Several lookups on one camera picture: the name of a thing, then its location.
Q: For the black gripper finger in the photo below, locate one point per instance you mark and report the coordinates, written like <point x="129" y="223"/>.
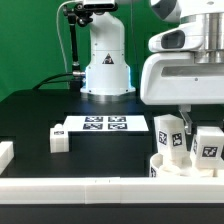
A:
<point x="184" y="112"/>

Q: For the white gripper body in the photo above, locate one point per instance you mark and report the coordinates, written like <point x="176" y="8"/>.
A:
<point x="175" y="79"/>

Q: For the white round stool seat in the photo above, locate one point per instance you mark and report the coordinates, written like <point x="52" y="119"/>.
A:
<point x="160" y="166"/>

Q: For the white marker tag sheet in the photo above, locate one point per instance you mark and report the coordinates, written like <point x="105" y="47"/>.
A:
<point x="112" y="123"/>

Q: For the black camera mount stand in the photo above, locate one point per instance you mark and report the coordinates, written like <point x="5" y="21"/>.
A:
<point x="76" y="16"/>

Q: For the white U-shaped fence wall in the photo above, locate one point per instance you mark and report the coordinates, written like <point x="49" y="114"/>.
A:
<point x="104" y="190"/>

